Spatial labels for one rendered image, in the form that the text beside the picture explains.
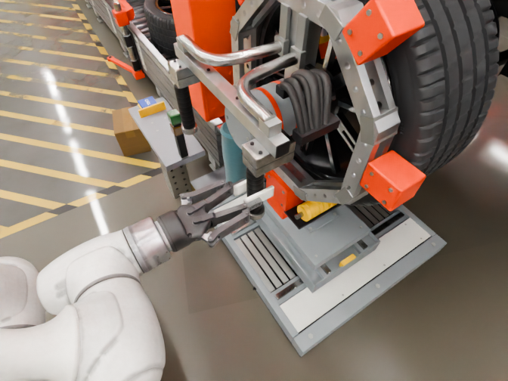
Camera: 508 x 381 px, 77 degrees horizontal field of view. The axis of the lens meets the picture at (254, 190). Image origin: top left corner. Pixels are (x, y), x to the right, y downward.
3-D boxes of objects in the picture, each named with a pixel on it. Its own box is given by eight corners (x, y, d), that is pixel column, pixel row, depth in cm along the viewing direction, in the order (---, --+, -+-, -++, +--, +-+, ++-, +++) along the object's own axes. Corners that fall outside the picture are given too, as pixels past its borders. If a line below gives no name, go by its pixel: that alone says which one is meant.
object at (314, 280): (374, 250, 141) (382, 240, 134) (311, 294, 129) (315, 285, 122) (304, 178, 168) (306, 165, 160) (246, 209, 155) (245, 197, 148)
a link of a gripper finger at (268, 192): (243, 199, 64) (245, 201, 63) (272, 184, 66) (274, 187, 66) (243, 207, 66) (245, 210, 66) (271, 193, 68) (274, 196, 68)
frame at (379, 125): (353, 228, 91) (441, 38, 48) (336, 240, 88) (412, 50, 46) (250, 124, 119) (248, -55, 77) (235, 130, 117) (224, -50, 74)
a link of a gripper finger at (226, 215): (191, 217, 61) (193, 223, 60) (246, 199, 63) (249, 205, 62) (194, 228, 64) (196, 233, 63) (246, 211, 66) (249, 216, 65)
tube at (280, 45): (289, 57, 72) (293, 7, 64) (213, 84, 66) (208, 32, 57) (247, 26, 81) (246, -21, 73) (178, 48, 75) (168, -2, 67)
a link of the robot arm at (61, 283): (136, 251, 65) (156, 298, 56) (56, 292, 60) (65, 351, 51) (115, 214, 58) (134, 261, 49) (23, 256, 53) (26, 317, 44)
